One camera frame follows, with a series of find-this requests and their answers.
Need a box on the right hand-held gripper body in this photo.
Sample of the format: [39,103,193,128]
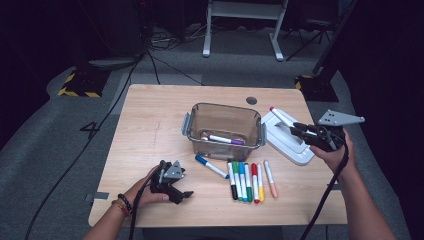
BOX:
[309,109,365,153]

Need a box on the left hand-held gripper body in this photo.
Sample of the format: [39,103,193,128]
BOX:
[149,160,186,200]

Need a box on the white lid with grey handle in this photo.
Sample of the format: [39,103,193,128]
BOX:
[260,108,316,167]

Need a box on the magenta marker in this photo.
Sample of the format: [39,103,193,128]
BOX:
[269,106,296,129]

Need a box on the dark blue marker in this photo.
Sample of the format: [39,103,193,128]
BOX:
[194,154,231,180]

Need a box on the black marker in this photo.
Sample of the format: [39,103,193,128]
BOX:
[226,159,239,201]

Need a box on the peach marker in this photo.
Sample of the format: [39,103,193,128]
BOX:
[263,159,279,199]

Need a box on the light blue marker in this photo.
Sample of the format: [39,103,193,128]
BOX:
[238,161,249,203]

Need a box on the yellow marker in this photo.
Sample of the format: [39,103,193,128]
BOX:
[256,162,266,203]

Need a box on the dark green marker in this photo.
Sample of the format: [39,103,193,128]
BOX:
[244,162,254,203]

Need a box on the purple marker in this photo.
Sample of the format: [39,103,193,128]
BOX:
[207,133,246,146]

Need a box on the red marker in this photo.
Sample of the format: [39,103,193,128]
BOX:
[250,162,261,204]

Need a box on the transparent grey storage box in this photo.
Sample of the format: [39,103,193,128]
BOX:
[181,102,268,162]

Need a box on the person's left hand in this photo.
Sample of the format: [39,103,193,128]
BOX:
[124,165,170,210]

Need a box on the person's right hand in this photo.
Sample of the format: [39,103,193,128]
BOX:
[309,128,358,178]

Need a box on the black stand with striped base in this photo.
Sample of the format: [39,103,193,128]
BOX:
[294,0,360,103]
[57,66,112,99]

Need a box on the black tripod stand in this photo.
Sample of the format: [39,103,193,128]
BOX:
[285,18,334,62]

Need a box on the grey stand foot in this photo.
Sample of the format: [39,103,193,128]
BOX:
[87,57,139,70]

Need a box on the black bead bracelet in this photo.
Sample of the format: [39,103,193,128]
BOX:
[117,193,134,213]

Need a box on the left hand-held gripper black cable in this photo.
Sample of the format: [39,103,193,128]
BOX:
[128,166,161,240]

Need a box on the hand-held gripper black cable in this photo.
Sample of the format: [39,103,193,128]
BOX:
[299,139,350,240]
[128,166,161,240]

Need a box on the orange string bracelet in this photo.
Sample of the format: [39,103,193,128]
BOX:
[110,198,132,218]

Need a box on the right hand-held gripper black cable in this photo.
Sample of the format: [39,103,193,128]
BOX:
[299,139,350,240]

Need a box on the thick black floor cable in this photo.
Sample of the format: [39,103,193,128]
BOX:
[23,49,149,240]

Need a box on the thin black floor cable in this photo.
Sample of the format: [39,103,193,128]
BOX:
[146,49,205,87]

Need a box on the white metal desk frame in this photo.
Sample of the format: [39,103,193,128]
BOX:
[202,0,290,62]

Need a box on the tangle of floor cables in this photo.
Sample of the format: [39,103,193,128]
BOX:
[148,24,208,51]

